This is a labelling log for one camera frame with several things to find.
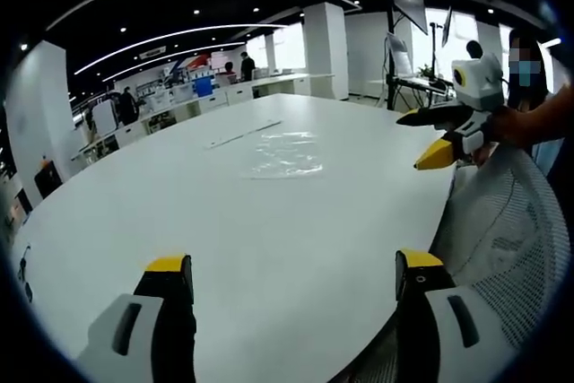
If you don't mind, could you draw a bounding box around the black cable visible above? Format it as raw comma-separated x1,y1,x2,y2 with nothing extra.
16,245,34,304

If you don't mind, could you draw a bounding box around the large black monitor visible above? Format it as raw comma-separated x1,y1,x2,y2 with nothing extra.
390,0,428,35

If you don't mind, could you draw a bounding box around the ceiling air vent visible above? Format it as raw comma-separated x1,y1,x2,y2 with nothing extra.
138,45,168,61

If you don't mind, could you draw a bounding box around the clear crinkled food packaging bag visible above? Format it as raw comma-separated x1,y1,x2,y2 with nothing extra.
239,130,326,180

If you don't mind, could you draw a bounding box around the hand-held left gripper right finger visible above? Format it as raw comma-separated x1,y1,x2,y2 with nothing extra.
394,248,517,383

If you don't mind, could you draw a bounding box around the white mesh office chair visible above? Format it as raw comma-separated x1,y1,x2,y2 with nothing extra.
349,144,571,383

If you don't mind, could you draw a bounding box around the cluttered side desk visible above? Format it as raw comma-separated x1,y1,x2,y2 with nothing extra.
394,74,456,109

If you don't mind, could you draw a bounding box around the blue storage box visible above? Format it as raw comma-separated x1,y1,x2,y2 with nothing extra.
191,76,213,98

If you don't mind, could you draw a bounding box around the white-backed monitor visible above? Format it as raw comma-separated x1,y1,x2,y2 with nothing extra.
386,32,414,78

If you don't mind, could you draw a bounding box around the white board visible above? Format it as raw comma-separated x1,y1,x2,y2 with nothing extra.
91,100,119,136

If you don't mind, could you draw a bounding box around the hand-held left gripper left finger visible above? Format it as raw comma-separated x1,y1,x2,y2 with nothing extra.
75,253,199,383

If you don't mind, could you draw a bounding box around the small black monitor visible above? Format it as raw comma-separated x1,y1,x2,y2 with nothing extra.
440,5,454,48

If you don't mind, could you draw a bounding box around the black monitor stand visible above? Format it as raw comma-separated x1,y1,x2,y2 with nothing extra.
386,0,397,110

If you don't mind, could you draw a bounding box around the row of white cabinets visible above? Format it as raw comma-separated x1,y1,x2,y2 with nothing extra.
114,72,311,135

